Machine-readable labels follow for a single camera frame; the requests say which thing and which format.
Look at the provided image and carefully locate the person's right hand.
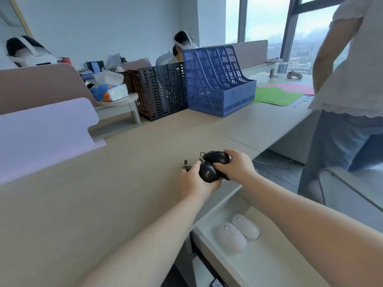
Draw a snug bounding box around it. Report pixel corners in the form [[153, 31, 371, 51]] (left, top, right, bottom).
[[213, 149, 258, 185]]

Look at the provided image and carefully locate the green paper sheet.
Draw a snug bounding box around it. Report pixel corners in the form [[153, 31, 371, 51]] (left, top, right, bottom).
[[253, 87, 304, 107]]

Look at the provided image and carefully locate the black plastic file organizer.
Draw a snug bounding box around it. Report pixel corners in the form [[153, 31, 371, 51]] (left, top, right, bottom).
[[129, 62, 189, 122]]

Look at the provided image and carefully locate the white desk riser shelf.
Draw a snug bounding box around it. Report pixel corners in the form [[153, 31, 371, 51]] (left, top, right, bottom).
[[95, 92, 142, 125]]

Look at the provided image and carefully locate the person's left forearm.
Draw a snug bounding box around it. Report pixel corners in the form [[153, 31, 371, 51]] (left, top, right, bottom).
[[78, 193, 210, 287]]

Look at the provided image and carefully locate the person's right forearm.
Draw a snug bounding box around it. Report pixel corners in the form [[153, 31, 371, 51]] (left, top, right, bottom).
[[239, 173, 383, 287]]

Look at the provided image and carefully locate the pink paper sheet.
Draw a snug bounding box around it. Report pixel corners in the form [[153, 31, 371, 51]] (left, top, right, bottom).
[[258, 82, 315, 95]]

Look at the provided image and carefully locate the beige desk partition panel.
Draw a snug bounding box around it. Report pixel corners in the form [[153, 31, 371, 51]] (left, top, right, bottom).
[[0, 63, 99, 116], [203, 40, 269, 71]]

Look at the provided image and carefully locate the black wired computer mouse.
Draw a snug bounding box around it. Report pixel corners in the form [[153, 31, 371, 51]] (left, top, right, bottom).
[[198, 161, 223, 183], [203, 151, 233, 165]]

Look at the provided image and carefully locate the blue plastic file organizer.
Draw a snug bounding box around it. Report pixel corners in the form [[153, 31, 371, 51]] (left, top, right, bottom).
[[183, 45, 257, 118]]

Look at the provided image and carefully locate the pink wireless computer mouse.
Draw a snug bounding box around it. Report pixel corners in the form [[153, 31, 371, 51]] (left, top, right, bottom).
[[218, 222, 248, 253], [232, 213, 260, 240]]

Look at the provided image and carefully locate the person's left hand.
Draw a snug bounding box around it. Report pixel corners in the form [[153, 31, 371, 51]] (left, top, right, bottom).
[[180, 160, 224, 201]]

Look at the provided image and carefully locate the blue and orange tissue pack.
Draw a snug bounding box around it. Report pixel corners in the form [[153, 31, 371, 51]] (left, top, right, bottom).
[[89, 83, 129, 102]]

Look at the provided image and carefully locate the white open desk drawer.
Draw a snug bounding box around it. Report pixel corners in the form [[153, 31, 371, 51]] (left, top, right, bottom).
[[190, 188, 331, 287]]

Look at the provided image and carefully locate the white plastic bag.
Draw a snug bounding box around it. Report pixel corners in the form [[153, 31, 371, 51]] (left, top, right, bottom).
[[93, 70, 124, 86]]

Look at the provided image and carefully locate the grey window frame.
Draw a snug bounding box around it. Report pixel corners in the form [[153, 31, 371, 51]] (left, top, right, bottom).
[[237, 0, 349, 74]]

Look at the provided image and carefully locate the lilac desk partition panel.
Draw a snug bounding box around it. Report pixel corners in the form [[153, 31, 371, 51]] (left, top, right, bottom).
[[0, 97, 106, 186]]

